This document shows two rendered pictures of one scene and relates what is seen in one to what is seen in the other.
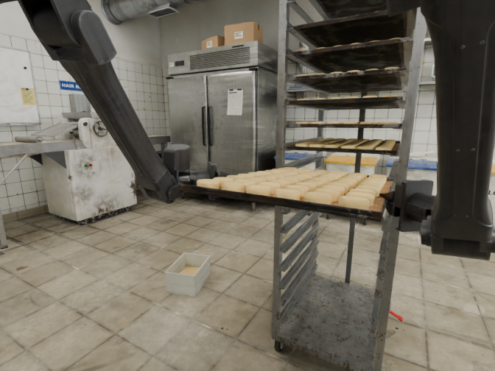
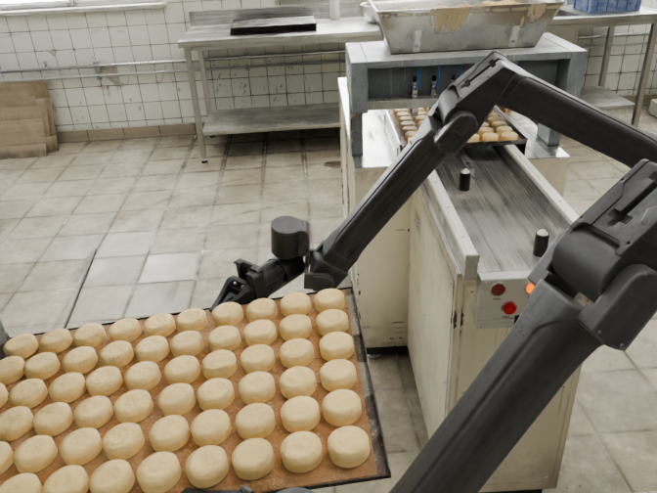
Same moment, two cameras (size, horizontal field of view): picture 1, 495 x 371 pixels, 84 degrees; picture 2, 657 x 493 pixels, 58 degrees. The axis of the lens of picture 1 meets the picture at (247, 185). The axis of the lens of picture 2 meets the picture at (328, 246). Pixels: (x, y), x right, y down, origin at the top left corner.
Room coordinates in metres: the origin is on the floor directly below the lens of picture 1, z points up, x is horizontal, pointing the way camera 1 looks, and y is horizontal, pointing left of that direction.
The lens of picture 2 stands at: (0.89, 0.51, 1.57)
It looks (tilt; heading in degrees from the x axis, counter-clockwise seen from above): 29 degrees down; 238
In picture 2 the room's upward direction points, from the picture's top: 3 degrees counter-clockwise
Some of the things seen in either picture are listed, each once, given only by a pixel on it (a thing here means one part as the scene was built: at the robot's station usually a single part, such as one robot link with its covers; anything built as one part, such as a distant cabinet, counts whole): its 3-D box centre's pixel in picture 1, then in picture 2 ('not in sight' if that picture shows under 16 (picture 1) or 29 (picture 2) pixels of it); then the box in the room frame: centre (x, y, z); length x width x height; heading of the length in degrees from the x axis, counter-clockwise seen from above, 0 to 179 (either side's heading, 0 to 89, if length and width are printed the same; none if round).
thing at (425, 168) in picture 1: (412, 192); not in sight; (3.00, -1.84, 0.38); 0.64 x 0.54 x 0.77; 149
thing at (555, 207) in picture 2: not in sight; (485, 124); (-0.75, -0.97, 0.87); 2.01 x 0.03 x 0.07; 58
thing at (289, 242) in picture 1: (305, 226); not in sight; (1.41, -0.31, 0.60); 0.64 x 0.03 x 0.03; 151
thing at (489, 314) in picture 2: not in sight; (528, 298); (-0.11, -0.21, 0.77); 0.24 x 0.04 x 0.14; 148
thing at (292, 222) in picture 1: (306, 210); not in sight; (1.41, -0.31, 0.69); 0.64 x 0.03 x 0.03; 151
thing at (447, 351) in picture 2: not in sight; (478, 319); (-0.30, -0.52, 0.45); 0.70 x 0.34 x 0.90; 58
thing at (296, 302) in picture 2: (359, 199); (295, 304); (0.50, -0.21, 1.01); 0.05 x 0.05 x 0.02
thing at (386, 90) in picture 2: not in sight; (455, 98); (-0.57, -0.95, 1.01); 0.72 x 0.33 x 0.34; 148
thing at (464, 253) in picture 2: not in sight; (407, 128); (-0.51, -1.12, 0.87); 2.01 x 0.03 x 0.07; 58
